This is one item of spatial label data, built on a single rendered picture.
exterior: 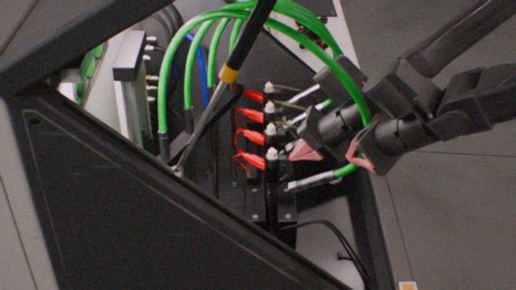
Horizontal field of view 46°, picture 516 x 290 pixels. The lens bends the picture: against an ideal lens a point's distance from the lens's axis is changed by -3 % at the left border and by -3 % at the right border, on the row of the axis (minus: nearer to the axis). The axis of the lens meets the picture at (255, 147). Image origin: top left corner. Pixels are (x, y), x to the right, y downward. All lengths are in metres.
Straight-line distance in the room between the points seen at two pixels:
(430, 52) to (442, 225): 1.73
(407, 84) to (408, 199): 2.01
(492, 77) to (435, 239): 1.89
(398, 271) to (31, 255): 0.65
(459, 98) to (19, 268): 0.64
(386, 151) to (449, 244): 1.75
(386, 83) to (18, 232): 0.53
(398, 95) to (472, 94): 0.11
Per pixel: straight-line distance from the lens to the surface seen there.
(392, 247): 1.24
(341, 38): 1.88
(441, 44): 1.09
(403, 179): 2.94
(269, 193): 1.23
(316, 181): 1.07
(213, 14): 0.98
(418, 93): 0.85
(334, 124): 1.09
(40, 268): 0.92
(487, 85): 0.81
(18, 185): 0.82
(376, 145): 0.94
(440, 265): 2.57
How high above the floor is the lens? 1.81
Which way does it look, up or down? 36 degrees down
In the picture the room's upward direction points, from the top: straight up
